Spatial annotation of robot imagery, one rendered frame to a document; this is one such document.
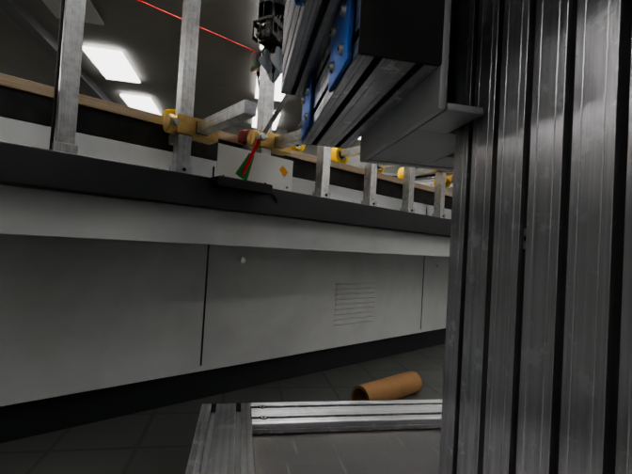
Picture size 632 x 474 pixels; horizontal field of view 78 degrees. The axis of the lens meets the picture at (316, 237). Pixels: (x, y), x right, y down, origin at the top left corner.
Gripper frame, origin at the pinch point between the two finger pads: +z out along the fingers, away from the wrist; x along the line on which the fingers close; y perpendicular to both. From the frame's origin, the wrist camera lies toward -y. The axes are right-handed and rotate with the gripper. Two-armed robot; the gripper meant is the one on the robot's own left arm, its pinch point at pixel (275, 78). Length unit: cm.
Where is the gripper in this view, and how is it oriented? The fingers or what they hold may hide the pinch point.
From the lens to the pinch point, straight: 121.2
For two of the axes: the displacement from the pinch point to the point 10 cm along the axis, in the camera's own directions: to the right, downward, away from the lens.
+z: -0.6, 10.0, -0.3
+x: 8.8, 0.4, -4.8
